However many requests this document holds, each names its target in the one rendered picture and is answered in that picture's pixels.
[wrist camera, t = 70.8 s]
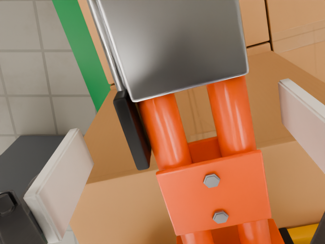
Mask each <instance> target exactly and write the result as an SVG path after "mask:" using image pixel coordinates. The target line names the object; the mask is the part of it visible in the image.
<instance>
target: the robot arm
mask: <svg viewBox="0 0 325 244"><path fill-rule="evenodd" d="M278 89H279V99H280V108H281V122H282V124H283V125H284V126H285V127H286V128H287V130H288V131H289V132H290V133H291V134H292V136H293V137H294V138H295V139H296V140H297V142H298V143H299V144H300V145H301V146H302V148H303V149H304V150H305V151H306V152H307V154H308V155H309V156H310V157H311V158H312V159H313V161H314V162H315V163H316V164H317V165H318V167H319V168H320V169H321V170H322V171H323V173H324V174H325V105H324V104H322V103H321V102H320V101H318V100H317V99H316V98H314V97H313V96H312V95H310V94H309V93H308V92H306V91H305V90H304V89H302V88H301V87H300V86H298V85H297V84H295V83H294V82H293V81H292V80H290V79H288V78H287V79H283V80H280V81H279V82H278ZM93 165H94V162H93V160H92V157H91V155H90V153H89V150H88V148H87V145H86V143H85V140H84V138H83V136H82V133H81V131H80V129H78V128H74V129H70V131H69V132H68V133H67V135H66V136H65V138H64V139H63V141H62V142H61V143H60V145H59V146H58V148H57V149H56V150H55V152H54V153H53V155H52V156H51V158H50V159H49V160H48V162H47V164H46V165H45V166H44V168H43V169H42V171H41V172H40V173H39V174H38V175H37V176H36V177H34V178H33V179H32V180H31V182H30V183H29V185H28V186H27V187H26V189H25V191H24V192H23V193H22V194H21V196H20V197H19V198H18V197H17V195H16V194H15V192H14V190H12V189H8V190H4V191H1V192H0V244H46V243H45V241H44V240H43V238H42V236H41V235H42V233H43V234H44V236H45V238H46V239H47V241H48V242H49V244H52V243H57V242H61V240H62V239H63V236H64V234H65V232H66V229H67V227H68V224H69V222H70V220H71V218H72V215H73V213H74V211H75V208H76V206H77V203H78V201H79V199H80V196H81V194H82V192H83V189H84V187H85V185H86V182H87V180H88V177H89V175H90V172H91V170H92V168H93ZM310 244H325V212H324V214H323V216H322V218H321V220H320V223H319V225H318V227H317V229H316V231H315V233H314V236H313V238H312V240H311V242H310Z"/></svg>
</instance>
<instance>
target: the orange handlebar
mask: <svg viewBox="0 0 325 244"><path fill-rule="evenodd" d="M206 87H207V92H208V97H209V101H210V106H211V111H212V115H213V120H214V124H215V129H216V133H217V136H216V137H210V138H206V139H202V140H197V141H193V142H188V143H187V139H186V136H185V132H184V128H183V124H182V121H181V117H180V113H179V110H178V106H177V102H176V98H175V94H174V93H171V94H167V95H163V96H159V97H155V98H151V99H147V100H144V101H140V102H137V105H138V108H139V111H140V114H141V117H142V120H143V123H144V126H145V129H146V132H147V135H148V138H149V141H150V144H151V147H152V150H153V153H154V157H155V160H156V163H157V166H158V169H159V171H157V172H156V178H157V181H158V184H159V187H160V190H161V193H162V196H163V199H164V202H165V205H166V208H167V211H168V214H169V217H170V220H171V222H172V225H173V228H174V231H175V234H176V235H177V236H179V235H180V236H181V239H182V242H183V244H214V241H213V237H212V233H211V229H217V228H223V227H228V226H233V225H236V226H237V231H238V235H239V239H240V244H272V243H271V237H270V231H269V225H268V219H270V218H271V217H272V215H271V208H270V202H269V195H268V188H267V182H266V173H265V167H264V160H263V154H262V151H261V150H257V148H256V142H255V136H254V130H253V124H252V118H251V109H250V103H249V97H248V91H247V84H246V79H245V75H244V76H239V77H235V78H232V79H228V80H224V81H220V82H216V83H212V84H208V85H206Z"/></svg>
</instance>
